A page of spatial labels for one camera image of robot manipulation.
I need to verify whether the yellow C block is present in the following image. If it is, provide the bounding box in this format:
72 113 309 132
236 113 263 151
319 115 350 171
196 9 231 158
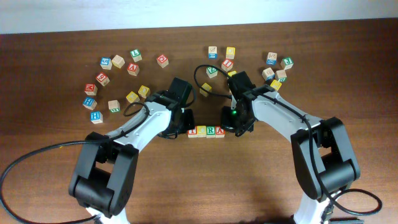
197 126 206 138

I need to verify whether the blue X block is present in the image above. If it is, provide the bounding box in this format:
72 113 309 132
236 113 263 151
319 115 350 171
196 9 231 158
266 52 277 65

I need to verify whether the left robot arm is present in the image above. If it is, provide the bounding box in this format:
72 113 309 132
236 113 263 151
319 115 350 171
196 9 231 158
68 78 195 223

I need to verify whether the green R block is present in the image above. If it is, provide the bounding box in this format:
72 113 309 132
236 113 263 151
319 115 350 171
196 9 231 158
206 126 216 138

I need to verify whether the red 6 block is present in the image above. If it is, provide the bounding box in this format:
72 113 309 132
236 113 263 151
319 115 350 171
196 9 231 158
96 72 110 86

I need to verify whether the yellow G block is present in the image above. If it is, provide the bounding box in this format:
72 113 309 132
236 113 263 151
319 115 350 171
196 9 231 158
126 91 140 103

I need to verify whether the yellow block right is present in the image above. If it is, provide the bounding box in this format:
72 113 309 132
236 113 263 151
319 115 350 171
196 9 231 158
270 80 282 91

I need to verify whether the blue H block upper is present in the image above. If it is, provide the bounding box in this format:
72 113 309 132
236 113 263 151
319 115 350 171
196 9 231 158
82 97 97 110

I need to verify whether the wooden yellow-sided K block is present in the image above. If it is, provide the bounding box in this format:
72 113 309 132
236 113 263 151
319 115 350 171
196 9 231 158
111 55 125 68

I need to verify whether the red C block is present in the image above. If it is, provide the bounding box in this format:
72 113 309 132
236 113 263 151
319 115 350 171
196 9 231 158
156 54 169 68

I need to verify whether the blue h block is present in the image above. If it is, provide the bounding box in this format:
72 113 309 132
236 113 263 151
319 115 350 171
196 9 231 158
90 111 103 124
82 97 97 110

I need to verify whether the green Z block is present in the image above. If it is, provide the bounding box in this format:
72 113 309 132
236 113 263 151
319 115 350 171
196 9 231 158
206 67 218 78

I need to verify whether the red a block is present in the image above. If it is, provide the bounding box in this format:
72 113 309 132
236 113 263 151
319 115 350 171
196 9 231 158
127 63 139 76
215 126 225 138

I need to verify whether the blue-sided wooden block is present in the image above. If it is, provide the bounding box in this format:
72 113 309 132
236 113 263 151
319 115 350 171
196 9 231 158
262 68 275 81

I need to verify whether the yellow block middle upper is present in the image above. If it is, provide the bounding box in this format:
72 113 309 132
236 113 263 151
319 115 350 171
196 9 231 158
228 71 237 77

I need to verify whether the red M block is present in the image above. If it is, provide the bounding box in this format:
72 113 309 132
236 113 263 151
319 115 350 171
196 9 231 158
85 83 98 96

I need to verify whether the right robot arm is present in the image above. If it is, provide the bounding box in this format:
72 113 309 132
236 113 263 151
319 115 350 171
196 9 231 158
221 72 361 223

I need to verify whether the blue H block lower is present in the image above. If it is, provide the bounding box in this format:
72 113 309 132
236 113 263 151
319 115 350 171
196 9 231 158
90 111 103 124

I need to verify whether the red i block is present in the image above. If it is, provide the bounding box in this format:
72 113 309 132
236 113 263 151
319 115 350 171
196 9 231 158
221 58 234 72
187 127 198 138

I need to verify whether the yellow o block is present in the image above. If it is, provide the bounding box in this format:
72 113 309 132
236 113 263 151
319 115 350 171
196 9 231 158
138 85 150 98
200 83 212 97

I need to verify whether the green-sided wooden block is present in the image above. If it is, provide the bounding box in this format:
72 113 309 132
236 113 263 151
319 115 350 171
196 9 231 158
108 100 121 113

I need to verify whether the blue-sided picture block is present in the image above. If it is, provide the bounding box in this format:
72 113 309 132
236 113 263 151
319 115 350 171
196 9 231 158
208 46 218 59

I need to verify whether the yellow block top row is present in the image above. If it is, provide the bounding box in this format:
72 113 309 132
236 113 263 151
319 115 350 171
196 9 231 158
226 47 236 60

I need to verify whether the blue 5 block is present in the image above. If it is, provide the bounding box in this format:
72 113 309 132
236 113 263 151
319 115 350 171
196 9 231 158
100 57 113 70

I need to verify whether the yellow O block left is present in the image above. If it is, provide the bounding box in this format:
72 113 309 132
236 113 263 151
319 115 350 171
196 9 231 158
138 85 150 98

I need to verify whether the green L block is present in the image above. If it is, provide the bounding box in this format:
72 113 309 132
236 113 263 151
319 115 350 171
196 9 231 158
130 49 142 62

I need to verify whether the green J block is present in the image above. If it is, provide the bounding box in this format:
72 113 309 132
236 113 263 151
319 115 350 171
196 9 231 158
280 57 294 70

